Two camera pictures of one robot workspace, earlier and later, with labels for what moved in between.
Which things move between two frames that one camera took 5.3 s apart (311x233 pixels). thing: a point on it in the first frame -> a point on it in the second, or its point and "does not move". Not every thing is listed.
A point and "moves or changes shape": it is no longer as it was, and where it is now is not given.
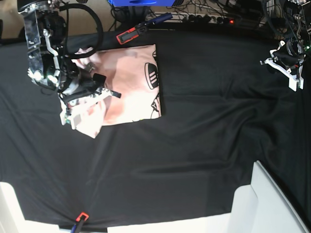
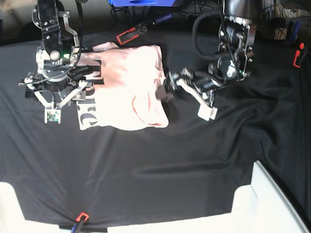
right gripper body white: x=294 y=82 -> x=165 y=92
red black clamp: x=134 y=32 does not move
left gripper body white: x=84 y=114 -> x=52 y=112
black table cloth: x=223 y=110 does not move
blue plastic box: x=142 y=3 does not move
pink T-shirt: x=132 y=72 moves or changes shape
